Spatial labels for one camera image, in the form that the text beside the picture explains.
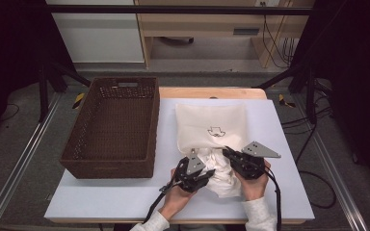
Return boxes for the light wooden desk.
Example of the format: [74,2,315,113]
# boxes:
[133,0,316,69]

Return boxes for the person's left hand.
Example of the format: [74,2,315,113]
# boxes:
[158,167,198,221]

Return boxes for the black horizontal frame bar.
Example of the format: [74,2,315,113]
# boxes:
[45,4,314,16]

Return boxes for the cream drawstring bag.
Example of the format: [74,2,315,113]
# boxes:
[173,102,252,156]

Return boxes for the left hand-held gripper black cable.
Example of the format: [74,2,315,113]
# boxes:
[142,180,183,224]

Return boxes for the hand-held gripper black cable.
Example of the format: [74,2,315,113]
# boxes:
[142,180,183,224]
[264,167,283,231]

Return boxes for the looped black floor cable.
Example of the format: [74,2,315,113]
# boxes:
[298,170,338,210]

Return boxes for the right hand-held gripper black cable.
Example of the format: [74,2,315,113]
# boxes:
[264,167,283,231]

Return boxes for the pale grey table mat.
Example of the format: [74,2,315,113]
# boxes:
[43,97,316,222]

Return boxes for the white cabinet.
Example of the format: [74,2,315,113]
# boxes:
[45,0,145,64]

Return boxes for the brown woven basket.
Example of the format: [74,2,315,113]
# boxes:
[59,76,161,180]

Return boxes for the yellow black tape piece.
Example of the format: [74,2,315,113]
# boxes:
[277,93,297,109]
[72,92,87,110]

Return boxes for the bundle of black floor cables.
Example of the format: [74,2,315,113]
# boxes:
[280,105,334,165]

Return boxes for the white cloth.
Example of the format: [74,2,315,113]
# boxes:
[198,147,243,199]

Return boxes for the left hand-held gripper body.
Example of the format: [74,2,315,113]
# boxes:
[171,147,210,193]

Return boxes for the person's right hand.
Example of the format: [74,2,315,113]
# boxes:
[235,159,272,202]

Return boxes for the black curtain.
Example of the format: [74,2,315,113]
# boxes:
[0,0,78,142]
[288,0,370,196]

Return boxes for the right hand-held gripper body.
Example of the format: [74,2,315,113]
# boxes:
[228,141,282,181]

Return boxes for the hanging cables under desk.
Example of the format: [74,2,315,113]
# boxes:
[260,2,299,69]

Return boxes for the metal floor rail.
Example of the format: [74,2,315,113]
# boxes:
[0,91,63,231]
[293,93,369,231]

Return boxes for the thin black floor cable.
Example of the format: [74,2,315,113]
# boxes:
[0,102,20,123]

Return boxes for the wooden table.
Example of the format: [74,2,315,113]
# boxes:
[48,87,313,225]

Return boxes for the black metal stand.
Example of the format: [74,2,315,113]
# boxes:
[255,62,320,125]
[38,60,93,123]

